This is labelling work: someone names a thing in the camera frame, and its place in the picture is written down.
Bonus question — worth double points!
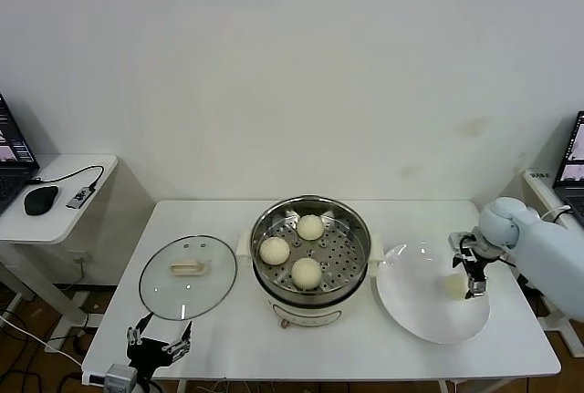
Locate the white steamed baozi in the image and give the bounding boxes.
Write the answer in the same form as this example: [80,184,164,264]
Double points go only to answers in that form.
[259,236,292,266]
[290,257,322,291]
[443,274,471,302]
[296,213,326,242]

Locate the white laptop cable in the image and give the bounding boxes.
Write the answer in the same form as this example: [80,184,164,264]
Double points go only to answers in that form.
[540,205,571,225]

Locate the cream electric cooker base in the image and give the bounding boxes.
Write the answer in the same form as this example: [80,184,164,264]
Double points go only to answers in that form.
[236,253,382,331]

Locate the round glass pot lid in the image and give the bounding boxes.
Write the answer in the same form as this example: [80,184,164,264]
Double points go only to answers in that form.
[139,234,239,322]

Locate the black laptop beside mouse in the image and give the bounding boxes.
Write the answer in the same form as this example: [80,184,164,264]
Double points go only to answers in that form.
[0,93,41,216]

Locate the white side table with cables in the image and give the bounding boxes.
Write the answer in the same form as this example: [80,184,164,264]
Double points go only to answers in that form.
[515,168,584,360]

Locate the steel steamer basket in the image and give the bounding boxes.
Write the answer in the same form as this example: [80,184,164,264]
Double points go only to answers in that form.
[235,195,385,297]

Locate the black laptop with charger cables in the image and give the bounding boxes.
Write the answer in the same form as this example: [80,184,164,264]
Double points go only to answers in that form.
[552,109,584,221]

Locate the white round plate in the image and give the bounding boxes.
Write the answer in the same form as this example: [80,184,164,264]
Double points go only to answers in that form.
[376,241,492,346]

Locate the grey usb hub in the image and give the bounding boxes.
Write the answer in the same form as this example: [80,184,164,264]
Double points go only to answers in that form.
[67,185,91,211]

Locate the white side table with mouse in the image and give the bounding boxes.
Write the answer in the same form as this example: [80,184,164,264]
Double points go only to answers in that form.
[0,153,155,337]

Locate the white floor cable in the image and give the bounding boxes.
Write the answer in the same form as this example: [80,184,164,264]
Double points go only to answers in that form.
[0,310,86,365]

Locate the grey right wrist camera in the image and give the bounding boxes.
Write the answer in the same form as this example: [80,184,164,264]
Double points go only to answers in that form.
[448,231,478,253]

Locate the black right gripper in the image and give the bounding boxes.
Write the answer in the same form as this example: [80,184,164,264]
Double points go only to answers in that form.
[451,246,490,299]

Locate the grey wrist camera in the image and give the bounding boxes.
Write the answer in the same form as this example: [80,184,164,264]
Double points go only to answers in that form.
[81,363,138,390]
[448,231,478,253]

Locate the black computer mouse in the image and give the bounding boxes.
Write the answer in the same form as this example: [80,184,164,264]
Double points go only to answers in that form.
[23,185,60,217]

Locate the black laptop power cable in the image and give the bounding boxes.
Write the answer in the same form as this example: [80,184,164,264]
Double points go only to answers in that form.
[551,208,574,229]

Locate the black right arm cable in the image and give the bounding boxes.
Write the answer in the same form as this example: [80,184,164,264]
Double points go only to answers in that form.
[495,253,521,271]

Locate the black usb hub cable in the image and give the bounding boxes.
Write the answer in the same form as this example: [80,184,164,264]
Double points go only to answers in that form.
[29,164,105,196]

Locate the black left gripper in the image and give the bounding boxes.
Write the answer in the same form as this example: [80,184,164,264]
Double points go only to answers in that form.
[125,312,194,374]

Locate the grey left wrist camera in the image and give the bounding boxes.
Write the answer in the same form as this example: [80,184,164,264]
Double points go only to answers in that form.
[81,363,138,390]

